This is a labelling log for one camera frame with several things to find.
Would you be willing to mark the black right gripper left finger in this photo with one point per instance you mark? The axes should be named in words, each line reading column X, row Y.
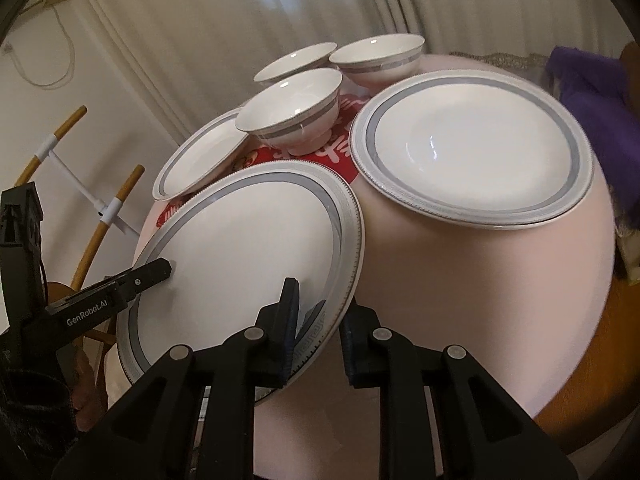
column 259, row 356

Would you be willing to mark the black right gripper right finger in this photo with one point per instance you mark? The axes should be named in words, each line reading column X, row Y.
column 425, row 397

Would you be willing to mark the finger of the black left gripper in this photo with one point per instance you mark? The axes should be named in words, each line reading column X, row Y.
column 130, row 282

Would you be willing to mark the grey-rimmed white plate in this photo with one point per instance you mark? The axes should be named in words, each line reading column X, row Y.
column 232, row 247
column 201, row 158
column 475, row 148

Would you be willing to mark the white grey-band bowl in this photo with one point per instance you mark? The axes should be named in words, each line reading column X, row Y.
column 294, row 115

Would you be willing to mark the white sheer curtain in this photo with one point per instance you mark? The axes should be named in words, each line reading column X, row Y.
column 191, row 60

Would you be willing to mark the purple blanket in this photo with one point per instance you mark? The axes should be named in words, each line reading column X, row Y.
column 594, row 89

